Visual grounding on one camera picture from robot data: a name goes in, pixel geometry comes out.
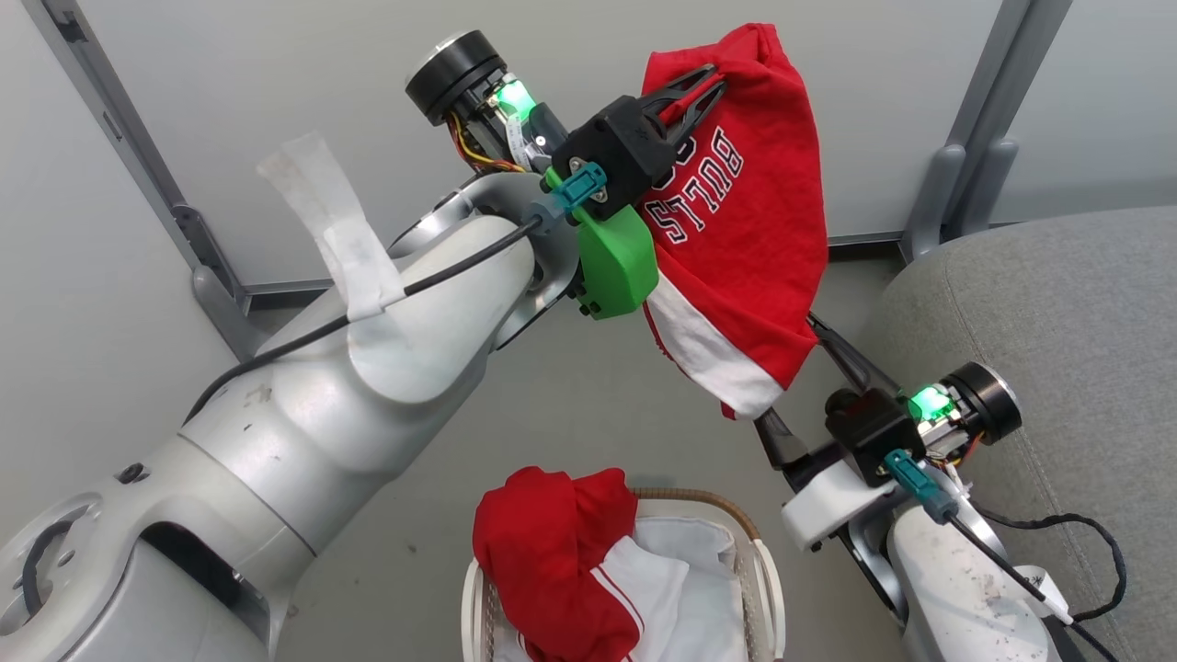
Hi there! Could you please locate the teal right cable connector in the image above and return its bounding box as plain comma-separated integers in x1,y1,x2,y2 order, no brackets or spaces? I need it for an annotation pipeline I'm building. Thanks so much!
885,449,962,525

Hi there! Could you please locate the teal cable connector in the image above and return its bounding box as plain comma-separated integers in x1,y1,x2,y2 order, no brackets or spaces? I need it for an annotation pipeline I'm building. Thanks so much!
885,449,962,525
543,161,610,222

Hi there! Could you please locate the grey fabric sofa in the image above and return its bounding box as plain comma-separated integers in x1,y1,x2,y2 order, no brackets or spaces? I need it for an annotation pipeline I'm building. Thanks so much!
860,204,1177,662

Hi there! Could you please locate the white tape strip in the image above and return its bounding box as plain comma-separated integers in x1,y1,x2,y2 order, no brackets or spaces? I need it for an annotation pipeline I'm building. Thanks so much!
257,131,407,321

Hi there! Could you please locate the small white tape label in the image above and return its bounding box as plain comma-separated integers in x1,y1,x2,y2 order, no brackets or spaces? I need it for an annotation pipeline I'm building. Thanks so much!
1011,564,1075,628

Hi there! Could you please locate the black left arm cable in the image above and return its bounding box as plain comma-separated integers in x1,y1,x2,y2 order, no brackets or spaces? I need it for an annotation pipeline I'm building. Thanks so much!
184,216,548,426

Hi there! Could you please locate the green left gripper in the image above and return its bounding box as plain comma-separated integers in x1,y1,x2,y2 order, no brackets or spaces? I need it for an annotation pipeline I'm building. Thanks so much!
405,30,729,321

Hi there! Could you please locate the red Bulls jersey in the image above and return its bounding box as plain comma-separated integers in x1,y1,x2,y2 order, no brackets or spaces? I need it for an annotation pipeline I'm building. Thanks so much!
641,23,828,421

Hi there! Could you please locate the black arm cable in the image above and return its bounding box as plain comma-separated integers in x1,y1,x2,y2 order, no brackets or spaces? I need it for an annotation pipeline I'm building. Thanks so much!
184,216,548,426
947,508,1129,662

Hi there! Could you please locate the white basket liner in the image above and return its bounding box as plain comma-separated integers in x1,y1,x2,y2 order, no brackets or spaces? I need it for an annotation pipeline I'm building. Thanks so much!
492,515,750,662

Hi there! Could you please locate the red white striped garment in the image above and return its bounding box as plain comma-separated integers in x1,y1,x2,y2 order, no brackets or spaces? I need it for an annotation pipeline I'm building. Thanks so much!
472,466,691,662

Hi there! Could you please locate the white wicker laundry basket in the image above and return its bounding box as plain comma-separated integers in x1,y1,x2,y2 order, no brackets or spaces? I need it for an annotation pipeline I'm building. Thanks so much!
460,487,787,662

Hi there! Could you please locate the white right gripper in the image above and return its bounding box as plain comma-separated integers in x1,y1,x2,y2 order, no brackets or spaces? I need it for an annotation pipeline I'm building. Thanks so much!
752,313,1023,553

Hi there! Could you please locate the teal left cable connector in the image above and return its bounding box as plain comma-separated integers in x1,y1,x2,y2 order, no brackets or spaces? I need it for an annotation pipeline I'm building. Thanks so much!
543,161,610,222

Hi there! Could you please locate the short grey partition foot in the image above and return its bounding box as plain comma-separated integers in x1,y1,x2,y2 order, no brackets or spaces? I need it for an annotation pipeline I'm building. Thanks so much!
901,143,966,263
961,138,1020,235

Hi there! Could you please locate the grey partition post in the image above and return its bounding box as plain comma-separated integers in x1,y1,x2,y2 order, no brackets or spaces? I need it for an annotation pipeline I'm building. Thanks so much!
23,0,254,318
943,0,1075,231

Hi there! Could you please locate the long grey partition foot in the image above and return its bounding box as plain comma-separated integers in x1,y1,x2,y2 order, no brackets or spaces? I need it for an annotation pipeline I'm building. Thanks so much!
191,265,268,361

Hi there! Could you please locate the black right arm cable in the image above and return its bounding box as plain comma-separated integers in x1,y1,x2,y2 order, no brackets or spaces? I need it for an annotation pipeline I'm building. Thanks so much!
947,508,1129,662

